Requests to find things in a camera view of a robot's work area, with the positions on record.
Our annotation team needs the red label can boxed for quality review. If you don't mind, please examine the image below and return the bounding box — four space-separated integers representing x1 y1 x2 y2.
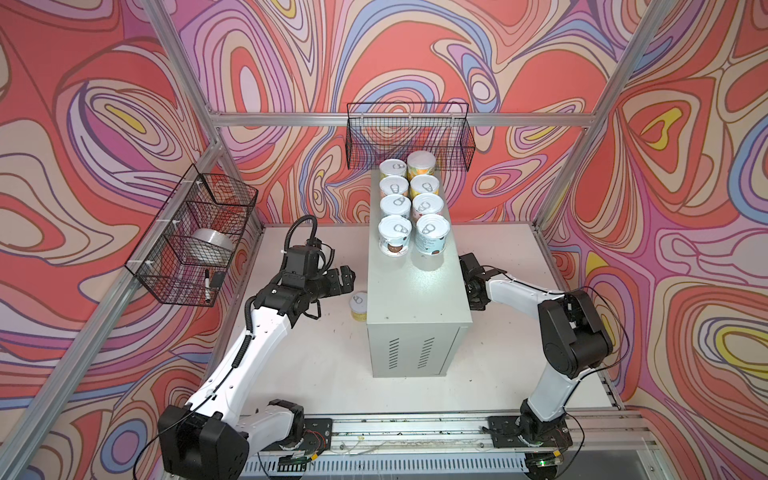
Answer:
411 193 444 221

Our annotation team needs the yellow label can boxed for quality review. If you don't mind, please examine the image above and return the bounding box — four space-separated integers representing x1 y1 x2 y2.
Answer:
409 174 440 198

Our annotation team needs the can mid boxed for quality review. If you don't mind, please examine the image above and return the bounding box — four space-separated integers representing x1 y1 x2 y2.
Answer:
379 194 411 220

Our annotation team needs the can mid column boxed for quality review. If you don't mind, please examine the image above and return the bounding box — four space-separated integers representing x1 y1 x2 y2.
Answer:
378 175 410 198

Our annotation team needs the orange label can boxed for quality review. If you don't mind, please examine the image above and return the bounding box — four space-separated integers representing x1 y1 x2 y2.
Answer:
406 150 437 180

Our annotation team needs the green label can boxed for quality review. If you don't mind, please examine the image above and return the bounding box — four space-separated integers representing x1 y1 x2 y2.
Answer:
379 158 407 178

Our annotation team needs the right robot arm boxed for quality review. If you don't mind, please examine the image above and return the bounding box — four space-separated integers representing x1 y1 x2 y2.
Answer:
459 253 614 445

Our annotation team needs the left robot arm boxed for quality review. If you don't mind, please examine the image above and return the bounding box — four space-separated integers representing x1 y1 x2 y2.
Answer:
158 239 355 479

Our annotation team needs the grey metal cabinet counter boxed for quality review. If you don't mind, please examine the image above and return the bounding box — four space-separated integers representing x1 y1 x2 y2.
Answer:
367 170 472 378

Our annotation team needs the black wire basket left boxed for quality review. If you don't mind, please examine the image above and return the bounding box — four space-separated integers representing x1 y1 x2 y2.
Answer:
125 166 258 307

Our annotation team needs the black wire basket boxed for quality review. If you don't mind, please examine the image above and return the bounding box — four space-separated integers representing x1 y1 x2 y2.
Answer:
125 166 258 307
345 100 476 172

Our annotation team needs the black wire basket back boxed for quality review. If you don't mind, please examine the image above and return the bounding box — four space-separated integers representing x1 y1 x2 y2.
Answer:
345 100 476 172

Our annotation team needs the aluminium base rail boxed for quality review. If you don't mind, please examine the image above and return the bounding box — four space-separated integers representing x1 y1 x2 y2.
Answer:
161 410 667 480

